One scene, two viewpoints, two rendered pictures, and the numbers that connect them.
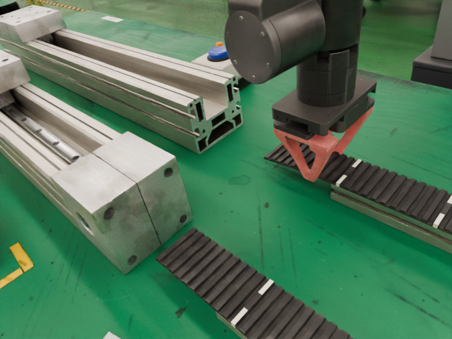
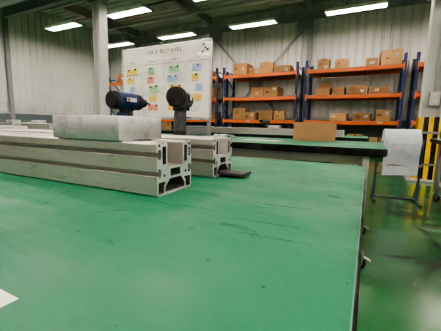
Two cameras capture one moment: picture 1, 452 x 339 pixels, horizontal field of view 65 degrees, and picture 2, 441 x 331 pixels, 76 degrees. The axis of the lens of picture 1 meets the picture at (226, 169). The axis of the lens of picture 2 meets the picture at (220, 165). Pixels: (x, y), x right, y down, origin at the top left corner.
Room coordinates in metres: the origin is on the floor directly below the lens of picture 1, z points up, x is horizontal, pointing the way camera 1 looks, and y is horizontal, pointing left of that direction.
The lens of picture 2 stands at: (1.54, 0.37, 0.89)
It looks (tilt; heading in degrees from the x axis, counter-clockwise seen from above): 8 degrees down; 155
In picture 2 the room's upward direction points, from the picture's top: 1 degrees clockwise
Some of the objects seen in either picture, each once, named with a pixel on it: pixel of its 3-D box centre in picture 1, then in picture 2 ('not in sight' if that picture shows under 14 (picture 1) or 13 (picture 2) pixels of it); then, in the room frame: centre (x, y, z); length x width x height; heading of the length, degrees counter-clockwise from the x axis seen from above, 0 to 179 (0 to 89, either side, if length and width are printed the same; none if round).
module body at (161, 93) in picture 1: (87, 65); (28, 152); (0.77, 0.25, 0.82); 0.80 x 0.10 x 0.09; 39
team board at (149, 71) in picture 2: not in sight; (165, 117); (-2.45, 1.38, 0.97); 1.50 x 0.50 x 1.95; 37
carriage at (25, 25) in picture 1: (31, 28); (108, 134); (0.96, 0.41, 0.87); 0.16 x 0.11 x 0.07; 39
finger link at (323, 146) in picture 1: (317, 141); not in sight; (0.32, -0.10, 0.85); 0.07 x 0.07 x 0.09; 40
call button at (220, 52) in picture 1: (219, 54); not in sight; (0.64, -0.03, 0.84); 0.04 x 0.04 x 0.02
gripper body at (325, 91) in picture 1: (325, 76); not in sight; (0.32, -0.11, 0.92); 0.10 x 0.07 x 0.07; 130
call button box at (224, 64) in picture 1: (218, 72); not in sight; (0.63, -0.02, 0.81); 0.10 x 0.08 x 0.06; 129
